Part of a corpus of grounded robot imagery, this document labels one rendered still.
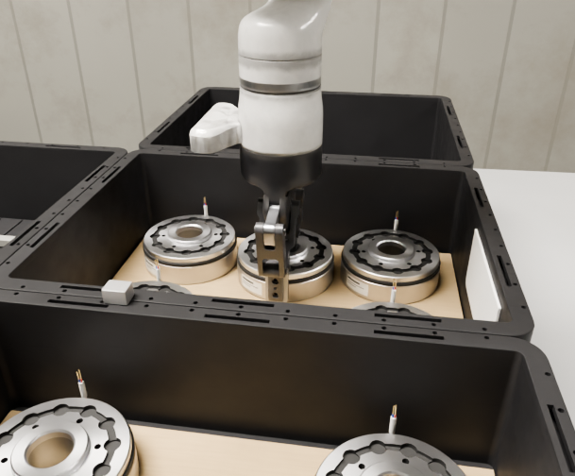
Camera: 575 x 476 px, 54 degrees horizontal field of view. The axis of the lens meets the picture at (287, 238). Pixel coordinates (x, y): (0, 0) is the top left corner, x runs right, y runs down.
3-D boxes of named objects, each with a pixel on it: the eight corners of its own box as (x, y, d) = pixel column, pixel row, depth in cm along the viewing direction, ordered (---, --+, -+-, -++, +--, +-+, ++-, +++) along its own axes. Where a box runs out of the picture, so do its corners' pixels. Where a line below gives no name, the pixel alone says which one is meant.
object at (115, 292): (135, 295, 41) (132, 280, 40) (126, 306, 39) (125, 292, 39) (111, 293, 41) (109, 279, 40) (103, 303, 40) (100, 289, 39)
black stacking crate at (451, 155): (438, 167, 94) (448, 99, 88) (459, 258, 68) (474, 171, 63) (208, 154, 99) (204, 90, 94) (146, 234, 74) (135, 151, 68)
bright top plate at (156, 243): (245, 223, 66) (245, 218, 66) (219, 267, 58) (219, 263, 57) (165, 215, 68) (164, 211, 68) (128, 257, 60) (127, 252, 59)
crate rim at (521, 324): (473, 186, 63) (476, 166, 62) (533, 366, 38) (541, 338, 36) (135, 166, 69) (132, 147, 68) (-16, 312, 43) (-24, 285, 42)
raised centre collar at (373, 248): (415, 244, 61) (416, 239, 61) (413, 267, 57) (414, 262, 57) (370, 238, 62) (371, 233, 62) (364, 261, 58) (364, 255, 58)
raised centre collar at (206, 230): (217, 228, 64) (217, 223, 64) (203, 248, 60) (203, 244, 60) (177, 224, 65) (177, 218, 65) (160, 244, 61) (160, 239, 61)
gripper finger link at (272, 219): (262, 193, 51) (265, 211, 52) (253, 229, 48) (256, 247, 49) (289, 195, 50) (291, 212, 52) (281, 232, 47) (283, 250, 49)
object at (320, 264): (336, 235, 64) (336, 230, 64) (328, 283, 55) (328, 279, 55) (249, 229, 65) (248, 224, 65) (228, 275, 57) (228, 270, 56)
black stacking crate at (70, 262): (459, 260, 68) (474, 172, 62) (503, 462, 42) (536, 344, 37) (145, 235, 73) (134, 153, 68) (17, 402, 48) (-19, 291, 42)
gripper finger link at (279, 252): (255, 218, 49) (261, 263, 53) (250, 234, 47) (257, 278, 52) (285, 221, 48) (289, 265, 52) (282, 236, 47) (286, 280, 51)
